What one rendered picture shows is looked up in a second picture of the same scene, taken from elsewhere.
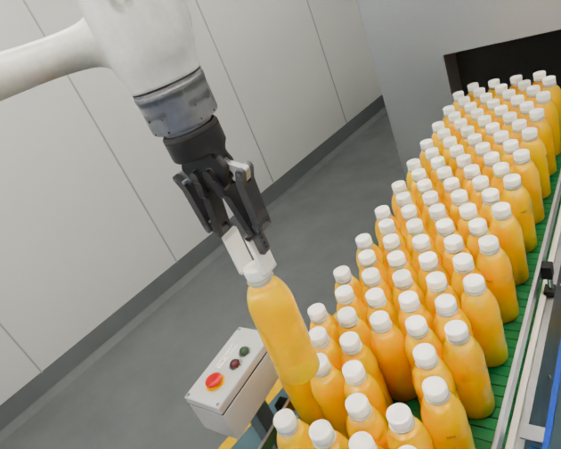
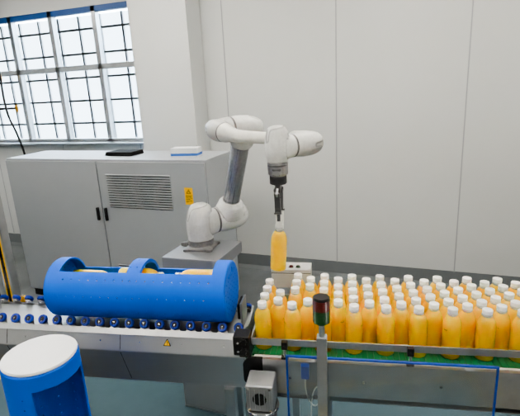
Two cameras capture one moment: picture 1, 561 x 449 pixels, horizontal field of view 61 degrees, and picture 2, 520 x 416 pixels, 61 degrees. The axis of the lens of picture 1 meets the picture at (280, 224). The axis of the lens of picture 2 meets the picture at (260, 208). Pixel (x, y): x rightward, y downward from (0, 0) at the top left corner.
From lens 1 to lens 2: 1.59 m
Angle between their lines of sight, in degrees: 54
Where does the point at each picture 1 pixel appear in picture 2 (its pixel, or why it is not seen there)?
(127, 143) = (475, 177)
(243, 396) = (282, 276)
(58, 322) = (361, 245)
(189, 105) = (271, 170)
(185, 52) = (276, 158)
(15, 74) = not seen: hidden behind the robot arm
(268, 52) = not seen: outside the picture
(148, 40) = (267, 151)
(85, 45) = not seen: hidden behind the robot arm
